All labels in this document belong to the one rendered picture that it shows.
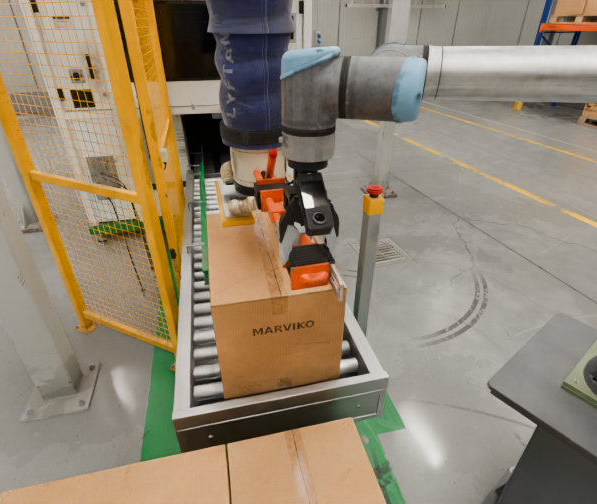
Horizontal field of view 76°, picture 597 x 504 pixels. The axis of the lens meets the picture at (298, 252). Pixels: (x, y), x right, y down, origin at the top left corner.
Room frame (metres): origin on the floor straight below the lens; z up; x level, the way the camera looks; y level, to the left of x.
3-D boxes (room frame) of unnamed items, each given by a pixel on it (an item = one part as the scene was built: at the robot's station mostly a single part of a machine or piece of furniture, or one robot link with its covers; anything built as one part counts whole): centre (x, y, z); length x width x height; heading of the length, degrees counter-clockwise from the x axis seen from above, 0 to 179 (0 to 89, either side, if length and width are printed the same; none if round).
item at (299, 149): (0.65, -0.01, 1.44); 0.10 x 0.09 x 0.05; 103
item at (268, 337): (1.16, 0.11, 0.75); 0.60 x 0.40 x 0.40; 13
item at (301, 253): (0.62, -0.01, 1.21); 0.08 x 0.07 x 0.05; 14
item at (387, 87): (0.64, -0.13, 1.53); 0.12 x 0.12 x 0.09; 77
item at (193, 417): (0.80, 0.04, 0.58); 0.70 x 0.03 x 0.06; 103
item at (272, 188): (0.96, 0.07, 1.22); 0.10 x 0.08 x 0.06; 104
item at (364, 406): (0.80, 0.04, 0.47); 0.70 x 0.03 x 0.15; 103
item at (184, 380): (1.87, 0.62, 0.50); 2.31 x 0.05 x 0.19; 13
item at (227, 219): (1.18, 0.22, 1.12); 0.34 x 0.10 x 0.05; 14
